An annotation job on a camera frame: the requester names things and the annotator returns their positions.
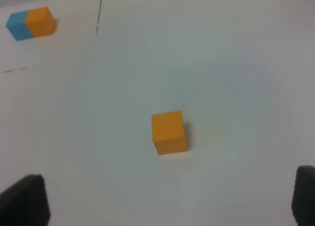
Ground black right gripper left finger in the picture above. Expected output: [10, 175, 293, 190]
[0, 174, 51, 226]

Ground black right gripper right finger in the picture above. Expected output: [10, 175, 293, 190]
[291, 165, 315, 226]

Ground blue template cube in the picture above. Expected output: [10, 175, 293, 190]
[6, 10, 33, 41]

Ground orange template cube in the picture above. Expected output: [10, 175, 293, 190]
[25, 6, 57, 37]

